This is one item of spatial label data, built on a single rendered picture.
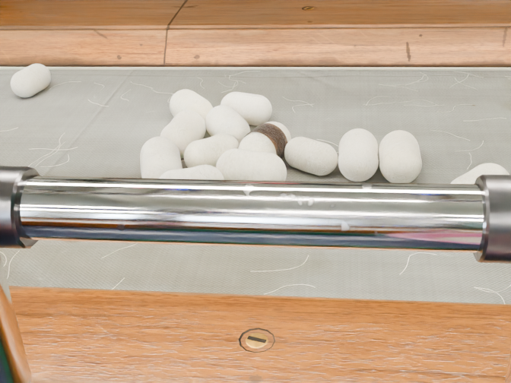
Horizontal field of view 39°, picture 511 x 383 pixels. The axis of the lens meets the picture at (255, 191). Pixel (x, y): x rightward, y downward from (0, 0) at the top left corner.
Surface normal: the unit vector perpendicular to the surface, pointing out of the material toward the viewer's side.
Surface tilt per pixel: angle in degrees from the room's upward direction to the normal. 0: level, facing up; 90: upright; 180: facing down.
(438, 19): 0
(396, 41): 45
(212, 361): 0
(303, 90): 0
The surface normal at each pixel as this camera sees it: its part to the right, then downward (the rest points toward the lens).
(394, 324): -0.04, -0.87
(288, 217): -0.11, -0.07
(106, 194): -0.09, -0.45
